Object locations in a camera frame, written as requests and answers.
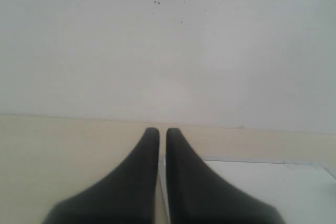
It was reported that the clear tape back right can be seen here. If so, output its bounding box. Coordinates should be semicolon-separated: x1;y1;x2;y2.
283;159;329;169

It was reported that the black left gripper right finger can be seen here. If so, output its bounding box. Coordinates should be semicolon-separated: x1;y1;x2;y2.
165;128;284;223

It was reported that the white board with aluminium frame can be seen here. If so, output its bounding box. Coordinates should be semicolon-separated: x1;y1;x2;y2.
159;157;335;223

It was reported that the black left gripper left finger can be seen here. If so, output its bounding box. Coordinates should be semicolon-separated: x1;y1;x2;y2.
44;127;160;223

